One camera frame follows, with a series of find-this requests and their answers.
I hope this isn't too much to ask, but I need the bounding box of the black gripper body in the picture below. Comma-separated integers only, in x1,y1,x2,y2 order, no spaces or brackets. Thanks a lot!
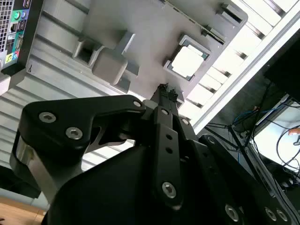
43,145,223,225

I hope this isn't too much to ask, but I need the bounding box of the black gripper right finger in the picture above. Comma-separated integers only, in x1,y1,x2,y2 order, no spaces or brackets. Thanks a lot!
169,88,292,225

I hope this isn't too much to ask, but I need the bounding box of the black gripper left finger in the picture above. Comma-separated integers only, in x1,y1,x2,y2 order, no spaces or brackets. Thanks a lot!
9,83,185,211

